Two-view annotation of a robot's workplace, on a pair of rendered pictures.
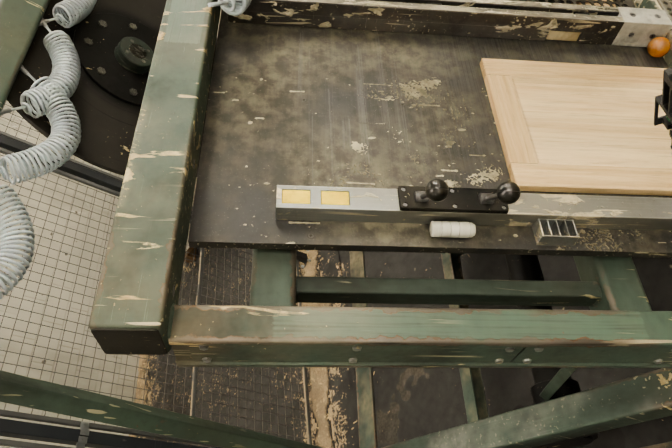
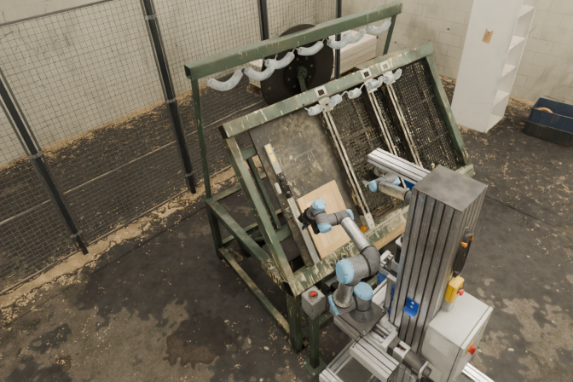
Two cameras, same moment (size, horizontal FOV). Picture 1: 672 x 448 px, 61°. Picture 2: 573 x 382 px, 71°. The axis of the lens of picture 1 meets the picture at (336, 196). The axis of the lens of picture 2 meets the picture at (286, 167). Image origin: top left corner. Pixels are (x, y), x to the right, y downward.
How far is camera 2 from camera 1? 190 cm
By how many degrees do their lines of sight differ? 9
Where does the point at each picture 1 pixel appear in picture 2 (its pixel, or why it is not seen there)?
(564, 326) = (264, 218)
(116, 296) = (230, 125)
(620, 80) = not seen: hidden behind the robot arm
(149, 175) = (257, 116)
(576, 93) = (334, 208)
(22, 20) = (291, 44)
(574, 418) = (250, 245)
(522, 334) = (259, 210)
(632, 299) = (280, 236)
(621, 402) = (259, 253)
